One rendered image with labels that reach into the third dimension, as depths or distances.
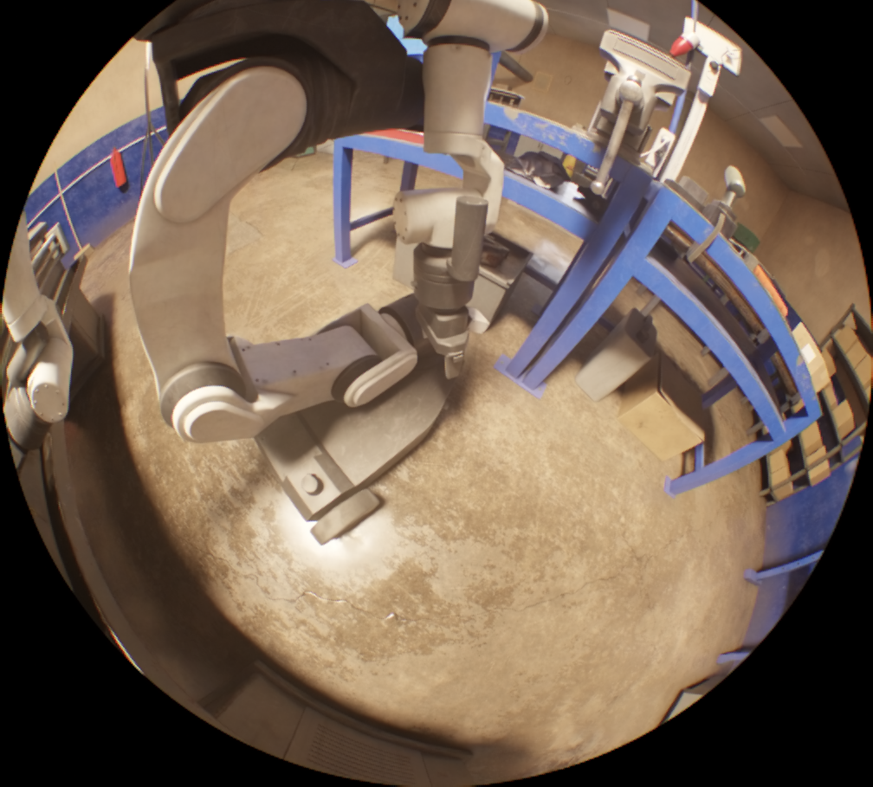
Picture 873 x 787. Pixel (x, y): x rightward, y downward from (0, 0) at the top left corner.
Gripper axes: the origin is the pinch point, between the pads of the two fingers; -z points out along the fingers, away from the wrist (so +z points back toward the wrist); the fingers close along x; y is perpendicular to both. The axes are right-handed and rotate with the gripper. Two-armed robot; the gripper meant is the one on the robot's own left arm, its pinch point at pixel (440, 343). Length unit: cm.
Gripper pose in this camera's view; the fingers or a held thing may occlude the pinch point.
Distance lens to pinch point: 46.0
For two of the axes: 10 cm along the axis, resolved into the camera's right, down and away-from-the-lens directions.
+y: 9.1, -2.8, 3.0
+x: 4.1, 6.8, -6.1
